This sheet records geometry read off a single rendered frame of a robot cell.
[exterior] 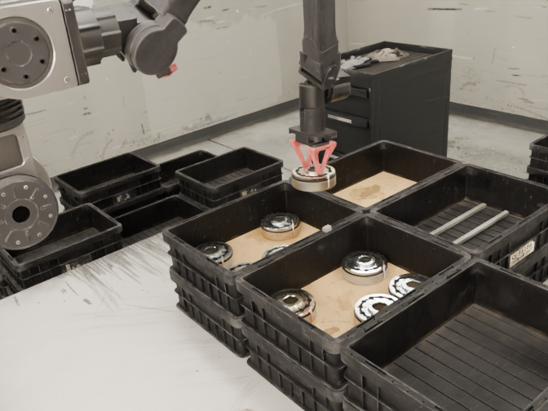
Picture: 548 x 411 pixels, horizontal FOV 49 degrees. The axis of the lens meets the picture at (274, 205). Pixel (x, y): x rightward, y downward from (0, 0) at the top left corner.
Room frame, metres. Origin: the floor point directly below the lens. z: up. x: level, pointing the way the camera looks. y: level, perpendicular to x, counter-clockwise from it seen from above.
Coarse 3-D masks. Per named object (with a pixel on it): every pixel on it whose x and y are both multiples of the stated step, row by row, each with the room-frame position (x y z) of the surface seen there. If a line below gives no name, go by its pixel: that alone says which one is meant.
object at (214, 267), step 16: (256, 192) 1.44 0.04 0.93; (224, 208) 1.37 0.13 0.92; (352, 208) 1.30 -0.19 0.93; (176, 224) 1.29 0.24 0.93; (336, 224) 1.22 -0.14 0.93; (176, 240) 1.22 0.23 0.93; (304, 240) 1.16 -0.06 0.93; (192, 256) 1.15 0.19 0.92; (272, 256) 1.10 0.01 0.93; (224, 272) 1.06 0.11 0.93; (240, 272) 1.05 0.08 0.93
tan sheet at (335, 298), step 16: (336, 272) 1.17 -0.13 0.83; (400, 272) 1.15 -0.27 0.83; (304, 288) 1.12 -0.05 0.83; (320, 288) 1.12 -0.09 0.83; (336, 288) 1.11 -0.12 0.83; (352, 288) 1.10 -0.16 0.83; (368, 288) 1.10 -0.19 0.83; (384, 288) 1.09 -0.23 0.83; (320, 304) 1.05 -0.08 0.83; (336, 304) 1.05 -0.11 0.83; (352, 304) 1.04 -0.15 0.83; (320, 320) 1.00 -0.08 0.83; (336, 320) 0.99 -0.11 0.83; (352, 320) 0.99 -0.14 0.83; (336, 336) 0.94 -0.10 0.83
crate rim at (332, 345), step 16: (352, 224) 1.23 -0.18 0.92; (384, 224) 1.21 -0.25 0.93; (320, 240) 1.16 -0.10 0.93; (432, 240) 1.11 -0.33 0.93; (288, 256) 1.11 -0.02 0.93; (464, 256) 1.04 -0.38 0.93; (256, 272) 1.05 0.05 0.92; (448, 272) 0.98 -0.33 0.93; (240, 288) 1.01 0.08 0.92; (256, 288) 0.99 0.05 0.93; (416, 288) 0.94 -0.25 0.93; (272, 304) 0.93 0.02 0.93; (288, 320) 0.89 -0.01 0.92; (304, 320) 0.87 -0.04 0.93; (368, 320) 0.86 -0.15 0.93; (304, 336) 0.86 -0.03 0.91; (320, 336) 0.82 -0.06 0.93; (336, 352) 0.80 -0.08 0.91
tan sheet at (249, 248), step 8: (304, 224) 1.42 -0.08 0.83; (248, 232) 1.40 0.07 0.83; (256, 232) 1.40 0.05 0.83; (304, 232) 1.38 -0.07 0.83; (312, 232) 1.37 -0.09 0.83; (232, 240) 1.37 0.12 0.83; (240, 240) 1.37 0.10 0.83; (248, 240) 1.36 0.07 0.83; (256, 240) 1.36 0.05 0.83; (264, 240) 1.36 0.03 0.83; (288, 240) 1.35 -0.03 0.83; (296, 240) 1.34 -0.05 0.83; (232, 248) 1.33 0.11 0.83; (240, 248) 1.33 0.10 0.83; (248, 248) 1.32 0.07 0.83; (256, 248) 1.32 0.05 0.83; (264, 248) 1.32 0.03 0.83; (240, 256) 1.29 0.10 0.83; (248, 256) 1.28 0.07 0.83; (256, 256) 1.28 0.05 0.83; (232, 264) 1.25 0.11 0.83
